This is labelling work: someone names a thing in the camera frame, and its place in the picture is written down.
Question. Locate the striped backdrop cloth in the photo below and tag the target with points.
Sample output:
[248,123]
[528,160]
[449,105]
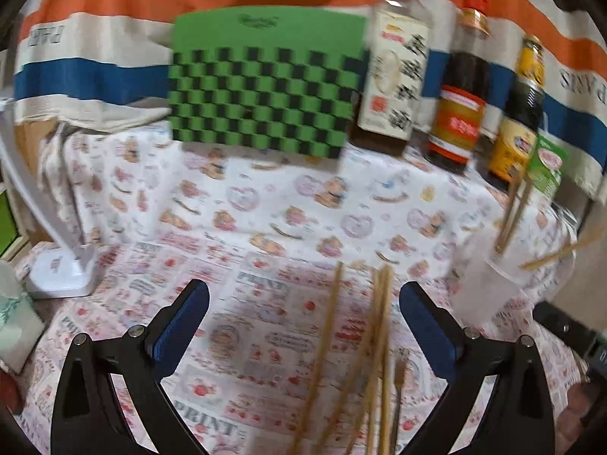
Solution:
[118,19]

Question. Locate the wooden cabinet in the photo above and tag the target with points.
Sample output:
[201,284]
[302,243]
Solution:
[28,161]

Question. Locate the green black checkered box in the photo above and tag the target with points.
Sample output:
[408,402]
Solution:
[265,85]

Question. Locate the green milk carton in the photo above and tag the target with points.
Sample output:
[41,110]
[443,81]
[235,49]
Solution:
[545,170]

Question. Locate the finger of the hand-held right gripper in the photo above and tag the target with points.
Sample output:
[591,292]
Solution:
[564,329]

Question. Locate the translucent plastic cup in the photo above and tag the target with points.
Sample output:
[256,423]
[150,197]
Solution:
[483,289]

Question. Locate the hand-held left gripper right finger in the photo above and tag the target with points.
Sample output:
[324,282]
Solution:
[429,327]

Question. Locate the pile of wooden chopsticks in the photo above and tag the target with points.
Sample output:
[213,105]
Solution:
[381,317]

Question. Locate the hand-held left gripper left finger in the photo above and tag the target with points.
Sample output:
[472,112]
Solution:
[182,322]

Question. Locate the yellow label oyster sauce bottle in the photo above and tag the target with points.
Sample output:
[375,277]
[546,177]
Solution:
[514,118]

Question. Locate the red print tablecloth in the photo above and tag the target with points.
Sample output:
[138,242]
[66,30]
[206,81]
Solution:
[265,322]

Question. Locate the white desk lamp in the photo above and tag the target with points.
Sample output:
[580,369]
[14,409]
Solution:
[61,275]

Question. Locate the pale green tissue pack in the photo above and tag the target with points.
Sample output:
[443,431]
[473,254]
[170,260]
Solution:
[19,322]

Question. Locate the clear cooking wine bottle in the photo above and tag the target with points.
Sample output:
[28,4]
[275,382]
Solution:
[389,95]

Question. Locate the red cap dark sauce bottle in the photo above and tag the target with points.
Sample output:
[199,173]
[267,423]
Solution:
[455,123]

